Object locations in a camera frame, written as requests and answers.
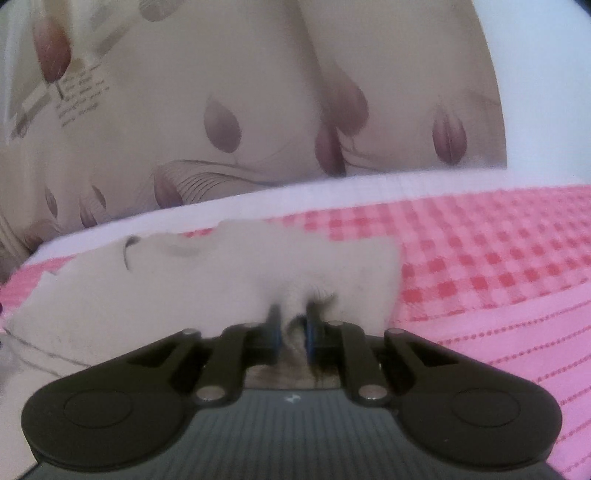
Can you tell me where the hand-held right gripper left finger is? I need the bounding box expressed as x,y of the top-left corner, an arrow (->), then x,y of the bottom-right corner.
124,305 -> 283,406

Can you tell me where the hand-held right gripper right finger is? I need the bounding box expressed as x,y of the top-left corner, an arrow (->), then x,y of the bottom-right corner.
302,301 -> 463,402

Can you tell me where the beige tulip print curtain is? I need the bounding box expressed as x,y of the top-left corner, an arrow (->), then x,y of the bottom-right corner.
0,0 -> 509,282

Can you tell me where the small white garment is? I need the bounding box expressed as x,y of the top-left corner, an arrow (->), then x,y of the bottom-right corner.
2,219 -> 403,370

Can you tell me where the pink checked bed sheet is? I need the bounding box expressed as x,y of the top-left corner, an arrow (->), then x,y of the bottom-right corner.
0,174 -> 591,480

